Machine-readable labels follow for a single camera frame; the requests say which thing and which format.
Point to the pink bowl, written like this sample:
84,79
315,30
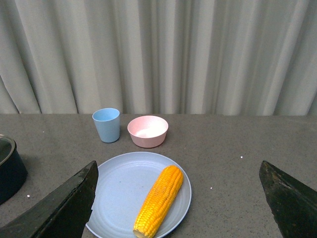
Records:
148,131

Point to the dark blue saucepan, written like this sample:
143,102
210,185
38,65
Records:
13,175

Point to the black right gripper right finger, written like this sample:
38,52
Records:
292,203

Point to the light blue plate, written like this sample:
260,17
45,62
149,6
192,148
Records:
123,184

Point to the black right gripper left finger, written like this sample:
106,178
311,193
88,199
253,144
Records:
61,214

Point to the yellow corn cob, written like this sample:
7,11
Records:
158,202

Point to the light blue cup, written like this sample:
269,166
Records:
107,123

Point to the grey-white curtain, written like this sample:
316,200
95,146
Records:
225,57

